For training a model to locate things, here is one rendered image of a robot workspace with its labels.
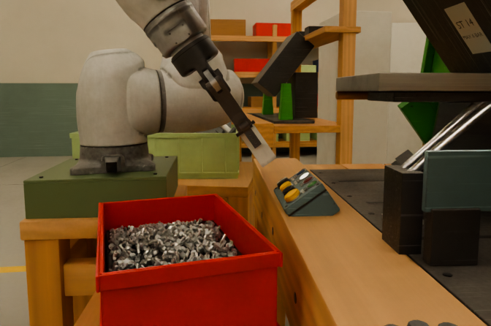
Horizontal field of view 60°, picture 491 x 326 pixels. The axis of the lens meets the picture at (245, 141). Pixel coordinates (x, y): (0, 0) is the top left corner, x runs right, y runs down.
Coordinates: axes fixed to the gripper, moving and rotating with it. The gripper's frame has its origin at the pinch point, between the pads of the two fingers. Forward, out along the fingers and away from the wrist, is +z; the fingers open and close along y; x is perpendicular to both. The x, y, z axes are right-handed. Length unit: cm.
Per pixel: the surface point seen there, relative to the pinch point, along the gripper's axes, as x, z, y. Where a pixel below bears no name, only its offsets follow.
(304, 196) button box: 1.4, 11.4, 2.2
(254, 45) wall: 100, -41, -697
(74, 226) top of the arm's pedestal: -39.9, -5.9, -14.4
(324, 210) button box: 2.8, 15.4, 2.3
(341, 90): 13.1, -2.2, 16.7
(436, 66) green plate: 30.6, 5.4, 5.0
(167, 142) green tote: -26, -7, -84
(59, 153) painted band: -285, -83, -674
